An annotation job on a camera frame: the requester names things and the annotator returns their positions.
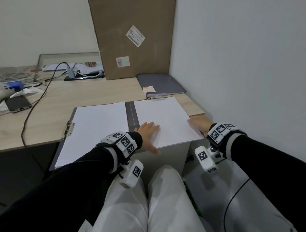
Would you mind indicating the person's white trousers legs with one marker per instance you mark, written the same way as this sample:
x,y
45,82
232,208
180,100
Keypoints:
x,y
153,205

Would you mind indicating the white game controller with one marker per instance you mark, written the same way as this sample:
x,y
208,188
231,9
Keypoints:
x,y
5,91

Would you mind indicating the person's right forearm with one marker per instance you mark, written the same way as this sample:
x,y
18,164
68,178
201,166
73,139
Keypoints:
x,y
270,174

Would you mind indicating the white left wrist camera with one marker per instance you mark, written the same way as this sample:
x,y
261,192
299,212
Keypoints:
x,y
126,148

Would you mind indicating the grey usb hub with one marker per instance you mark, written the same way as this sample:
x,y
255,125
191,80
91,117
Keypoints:
x,y
71,73

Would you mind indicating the person's left thumb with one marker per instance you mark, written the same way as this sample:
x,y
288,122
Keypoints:
x,y
154,148

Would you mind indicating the person's left hand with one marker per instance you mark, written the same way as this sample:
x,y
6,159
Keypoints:
x,y
146,136

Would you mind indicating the person's left forearm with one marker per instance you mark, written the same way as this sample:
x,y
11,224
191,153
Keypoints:
x,y
71,186

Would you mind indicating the open grey clipboard folder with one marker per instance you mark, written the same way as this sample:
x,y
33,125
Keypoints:
x,y
132,114

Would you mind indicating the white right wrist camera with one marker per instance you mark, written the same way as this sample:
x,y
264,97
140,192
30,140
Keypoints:
x,y
212,148

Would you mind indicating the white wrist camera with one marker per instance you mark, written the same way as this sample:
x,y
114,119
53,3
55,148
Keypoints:
x,y
126,148
212,148

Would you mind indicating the glass mirror panel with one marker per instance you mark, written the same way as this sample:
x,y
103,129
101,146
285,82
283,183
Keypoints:
x,y
62,58

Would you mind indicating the person's right hand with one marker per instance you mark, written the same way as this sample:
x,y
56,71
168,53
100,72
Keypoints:
x,y
202,124

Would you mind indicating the closed grey folder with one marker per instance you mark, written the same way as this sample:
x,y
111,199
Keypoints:
x,y
162,83

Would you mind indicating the person's right fingers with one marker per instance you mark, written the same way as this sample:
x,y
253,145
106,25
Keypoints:
x,y
194,121

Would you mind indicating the black smartphone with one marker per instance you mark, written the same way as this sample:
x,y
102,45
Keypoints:
x,y
18,103

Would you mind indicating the white desk cabinet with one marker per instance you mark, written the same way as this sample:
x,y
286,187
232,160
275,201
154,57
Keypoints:
x,y
167,157

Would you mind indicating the white paper sheet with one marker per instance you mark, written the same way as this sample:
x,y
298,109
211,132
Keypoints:
x,y
95,129

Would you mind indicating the blue box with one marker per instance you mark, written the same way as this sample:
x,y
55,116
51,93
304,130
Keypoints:
x,y
16,85

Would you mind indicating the metal folder clip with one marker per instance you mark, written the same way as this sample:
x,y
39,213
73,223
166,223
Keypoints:
x,y
68,129

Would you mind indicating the brown cardboard box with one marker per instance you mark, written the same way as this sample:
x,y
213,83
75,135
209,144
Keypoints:
x,y
129,35

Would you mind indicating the crumpled white tissue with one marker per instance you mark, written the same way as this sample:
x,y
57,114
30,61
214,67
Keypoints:
x,y
30,90

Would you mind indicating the white paper stack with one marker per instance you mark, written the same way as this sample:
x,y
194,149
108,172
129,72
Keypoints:
x,y
167,119

